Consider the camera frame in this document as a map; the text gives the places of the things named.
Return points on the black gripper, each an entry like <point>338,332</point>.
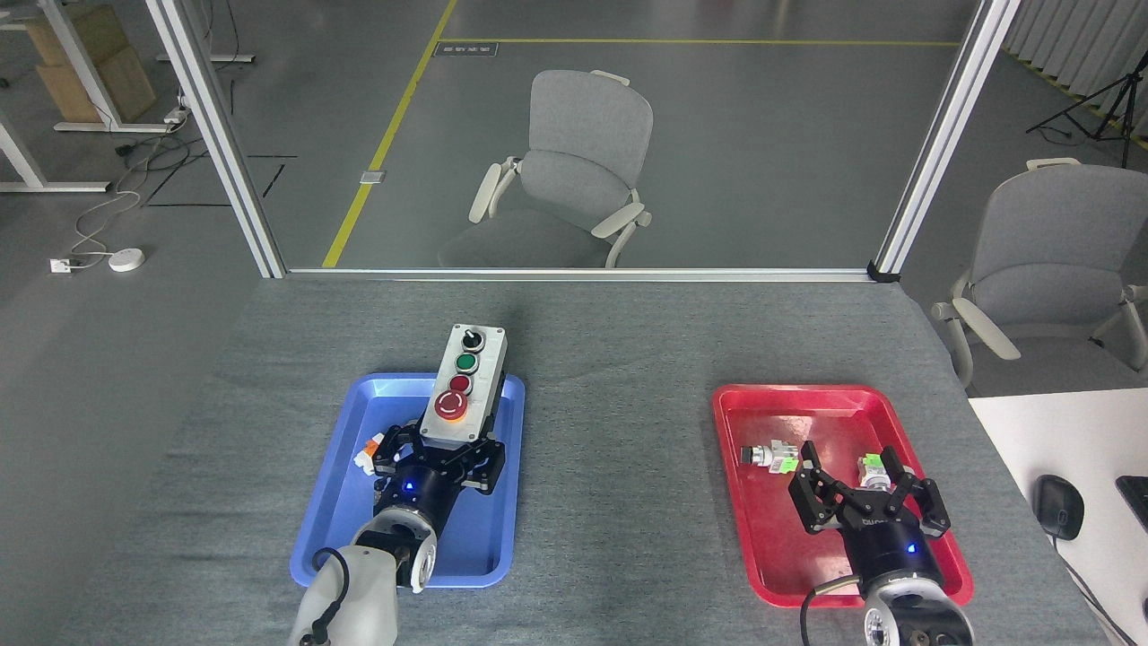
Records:
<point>892,547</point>
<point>420,493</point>

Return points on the grey push button control box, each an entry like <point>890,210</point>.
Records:
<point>489,377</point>

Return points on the brown cardboard box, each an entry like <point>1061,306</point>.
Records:
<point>121,90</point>
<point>94,31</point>

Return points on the blue plastic tray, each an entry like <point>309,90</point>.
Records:
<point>466,547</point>

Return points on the red plastic tray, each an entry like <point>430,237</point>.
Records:
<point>834,422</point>

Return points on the black computer mouse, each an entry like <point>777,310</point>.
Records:
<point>1058,507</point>

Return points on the white side table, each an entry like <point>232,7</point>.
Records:
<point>1076,431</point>

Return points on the silver aluminium crossbar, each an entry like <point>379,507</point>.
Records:
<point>583,274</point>

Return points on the black keyboard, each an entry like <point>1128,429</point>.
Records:
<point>1135,498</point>

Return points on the metal floor plate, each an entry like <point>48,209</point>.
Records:
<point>372,177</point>

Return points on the grey office chair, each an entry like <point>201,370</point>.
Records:
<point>583,126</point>
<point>1049,233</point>

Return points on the white round floor device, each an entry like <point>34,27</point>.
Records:
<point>126,260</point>

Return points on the dark floor label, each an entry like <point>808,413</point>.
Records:
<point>465,49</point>

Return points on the white power strip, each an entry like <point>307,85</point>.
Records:
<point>176,114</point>

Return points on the white desk leg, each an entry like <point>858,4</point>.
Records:
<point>206,58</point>
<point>85,67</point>
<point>22,152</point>

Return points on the black tripod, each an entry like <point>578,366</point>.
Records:
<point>1126,108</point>

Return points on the white pleated curtain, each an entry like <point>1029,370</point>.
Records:
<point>1076,36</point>

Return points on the green push button switch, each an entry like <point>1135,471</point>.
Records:
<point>872,467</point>

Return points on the orange and white switch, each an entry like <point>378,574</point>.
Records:
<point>366,458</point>

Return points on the black push button switch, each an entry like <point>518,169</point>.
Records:
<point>771,456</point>

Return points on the silver aluminium post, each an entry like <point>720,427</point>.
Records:
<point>942,135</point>
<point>215,135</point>

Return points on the white wall plug socket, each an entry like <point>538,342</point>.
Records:
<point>61,266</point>

